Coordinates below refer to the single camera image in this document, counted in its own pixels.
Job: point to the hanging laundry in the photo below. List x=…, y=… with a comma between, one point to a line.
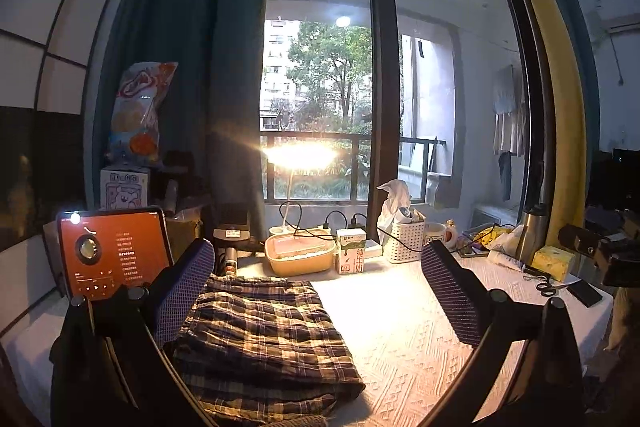
x=507, y=107

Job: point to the steel thermos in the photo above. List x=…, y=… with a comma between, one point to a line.
x=530, y=232

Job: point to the white desk lamp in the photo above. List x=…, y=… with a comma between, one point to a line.
x=300, y=157

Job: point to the black device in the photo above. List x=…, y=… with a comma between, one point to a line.
x=231, y=222

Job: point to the black scissors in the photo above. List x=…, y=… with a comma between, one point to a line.
x=546, y=289

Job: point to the white plastic basket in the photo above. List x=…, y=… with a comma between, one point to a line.
x=405, y=242

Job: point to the white plastic packet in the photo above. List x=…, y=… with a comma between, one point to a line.
x=505, y=259

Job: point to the black phone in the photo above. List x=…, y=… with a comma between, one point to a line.
x=585, y=293

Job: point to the yellow tissue pack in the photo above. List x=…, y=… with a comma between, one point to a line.
x=550, y=262

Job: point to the dark curtain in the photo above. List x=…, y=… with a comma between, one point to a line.
x=200, y=32

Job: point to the black balcony railing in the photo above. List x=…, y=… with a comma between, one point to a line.
x=415, y=141

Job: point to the brown cardboard box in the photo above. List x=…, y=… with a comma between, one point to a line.
x=185, y=232

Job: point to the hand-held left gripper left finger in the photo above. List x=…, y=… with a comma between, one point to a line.
x=182, y=287

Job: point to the purple packet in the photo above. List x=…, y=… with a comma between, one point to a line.
x=475, y=249

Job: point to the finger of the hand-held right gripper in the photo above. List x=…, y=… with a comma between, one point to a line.
x=577, y=238

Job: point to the colourful snack bag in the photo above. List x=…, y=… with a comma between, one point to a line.
x=140, y=112

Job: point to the white air conditioner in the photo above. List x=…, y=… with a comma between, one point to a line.
x=622, y=24

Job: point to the small white cartoon box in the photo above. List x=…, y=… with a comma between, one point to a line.
x=122, y=189

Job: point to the black window frame post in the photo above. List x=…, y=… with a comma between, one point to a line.
x=382, y=57

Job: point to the tablet with red screen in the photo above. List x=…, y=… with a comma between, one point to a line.
x=115, y=252

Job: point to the yellow lidded container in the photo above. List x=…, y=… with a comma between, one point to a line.
x=300, y=259

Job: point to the black power adapter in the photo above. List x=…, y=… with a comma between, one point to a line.
x=357, y=223

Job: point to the plaid pants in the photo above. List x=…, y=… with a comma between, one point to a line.
x=260, y=337

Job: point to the yellow curtain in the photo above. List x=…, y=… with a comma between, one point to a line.
x=555, y=82

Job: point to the white yellow plastic bag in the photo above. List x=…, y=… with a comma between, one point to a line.
x=505, y=237

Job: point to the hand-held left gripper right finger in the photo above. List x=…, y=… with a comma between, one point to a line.
x=452, y=297

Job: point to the white textured tablecloth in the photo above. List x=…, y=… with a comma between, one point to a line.
x=400, y=332

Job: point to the white green milk carton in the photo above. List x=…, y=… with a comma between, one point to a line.
x=351, y=254

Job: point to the small spray bottle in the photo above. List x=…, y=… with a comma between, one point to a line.
x=230, y=263

